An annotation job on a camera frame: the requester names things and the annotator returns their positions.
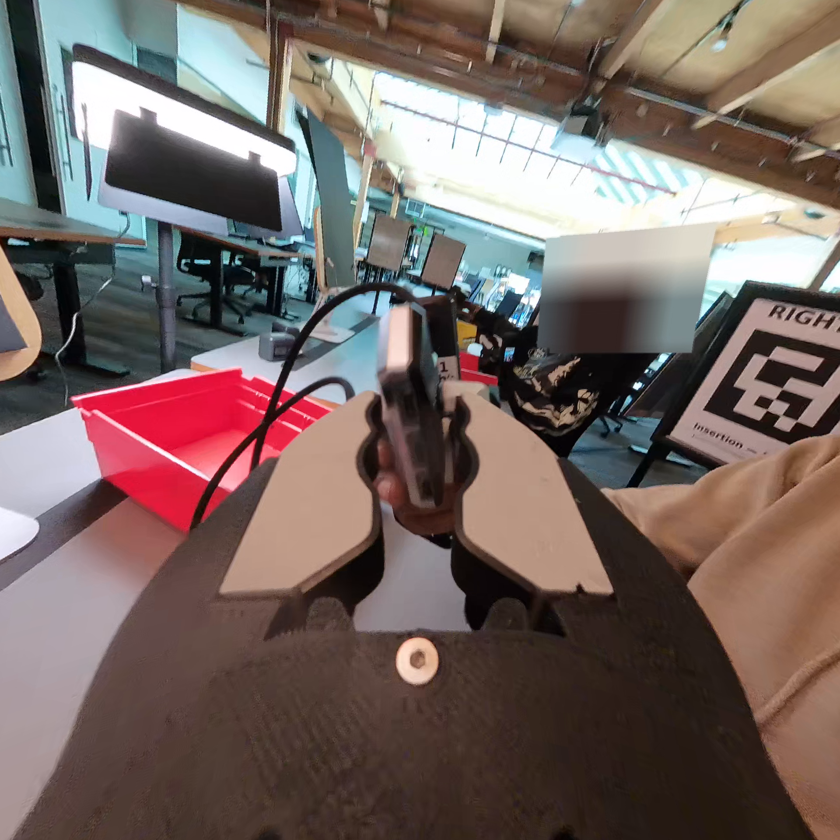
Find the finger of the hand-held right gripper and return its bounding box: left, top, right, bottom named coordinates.
left=441, top=382, right=490, bottom=415

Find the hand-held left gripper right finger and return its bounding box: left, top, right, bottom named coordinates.
left=451, top=395, right=616, bottom=598

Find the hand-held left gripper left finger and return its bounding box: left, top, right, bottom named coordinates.
left=217, top=391, right=387, bottom=599

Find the grey multiport adapter hub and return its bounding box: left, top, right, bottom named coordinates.
left=376, top=304, right=448, bottom=511

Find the black braided hub cable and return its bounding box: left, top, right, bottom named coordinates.
left=190, top=282, right=424, bottom=531

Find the person's right hand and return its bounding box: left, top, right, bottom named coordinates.
left=374, top=438, right=457, bottom=535

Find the brown panel on stand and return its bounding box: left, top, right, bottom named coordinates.
left=367, top=215, right=411, bottom=273
left=420, top=235, right=467, bottom=290

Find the grey label printer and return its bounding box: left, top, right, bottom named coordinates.
left=258, top=330, right=304, bottom=363

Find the wooden desk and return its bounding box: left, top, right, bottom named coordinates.
left=176, top=226, right=316, bottom=322
left=0, top=200, right=147, bottom=380

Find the black office chair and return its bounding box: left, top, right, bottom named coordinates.
left=177, top=233, right=257, bottom=326

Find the marker poster on black easel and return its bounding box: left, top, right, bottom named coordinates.
left=650, top=281, right=840, bottom=468

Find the monitor on grey pole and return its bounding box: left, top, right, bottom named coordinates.
left=71, top=45, right=299, bottom=375

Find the person's beige hoodie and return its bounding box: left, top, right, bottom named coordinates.
left=682, top=564, right=840, bottom=840

